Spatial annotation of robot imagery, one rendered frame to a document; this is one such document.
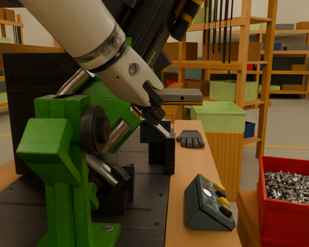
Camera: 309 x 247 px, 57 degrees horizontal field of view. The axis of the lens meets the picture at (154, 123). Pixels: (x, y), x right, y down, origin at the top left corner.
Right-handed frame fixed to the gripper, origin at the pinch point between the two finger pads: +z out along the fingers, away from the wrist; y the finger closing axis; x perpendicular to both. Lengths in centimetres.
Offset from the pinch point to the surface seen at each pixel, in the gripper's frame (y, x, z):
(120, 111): 13.4, 0.8, 3.3
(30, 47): 78, -9, -2
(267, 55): 126, -204, 199
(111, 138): 10.3, 7.4, 3.7
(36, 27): 1013, -270, 223
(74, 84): 19.8, 2.3, -6.4
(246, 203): -2.4, -3.7, 49.2
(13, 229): 13.5, 32.8, 0.8
